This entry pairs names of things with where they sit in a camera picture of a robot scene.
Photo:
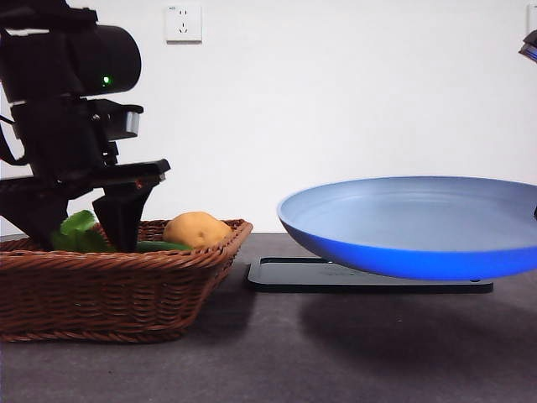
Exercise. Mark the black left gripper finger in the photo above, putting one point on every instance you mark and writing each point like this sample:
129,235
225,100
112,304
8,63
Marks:
121,218
33,218

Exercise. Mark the orange carrot with green leaves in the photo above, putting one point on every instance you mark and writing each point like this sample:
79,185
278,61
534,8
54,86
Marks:
77,235

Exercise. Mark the blue round plate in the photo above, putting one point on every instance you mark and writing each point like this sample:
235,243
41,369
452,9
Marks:
398,235

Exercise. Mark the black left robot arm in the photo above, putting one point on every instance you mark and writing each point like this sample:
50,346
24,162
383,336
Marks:
63,54

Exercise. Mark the green chili pepper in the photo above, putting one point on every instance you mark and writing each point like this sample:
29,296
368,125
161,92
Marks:
163,247

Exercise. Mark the yellow-brown potato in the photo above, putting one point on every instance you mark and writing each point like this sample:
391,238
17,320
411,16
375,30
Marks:
195,231

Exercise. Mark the brown wicker basket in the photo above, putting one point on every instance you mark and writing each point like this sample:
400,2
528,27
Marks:
105,294

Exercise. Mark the black flat tray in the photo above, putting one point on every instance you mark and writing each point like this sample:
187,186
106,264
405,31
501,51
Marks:
285,283

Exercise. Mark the white wall socket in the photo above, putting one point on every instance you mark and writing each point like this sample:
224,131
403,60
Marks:
184,24

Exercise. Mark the white wall plate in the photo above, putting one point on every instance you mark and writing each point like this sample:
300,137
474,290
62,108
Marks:
533,19

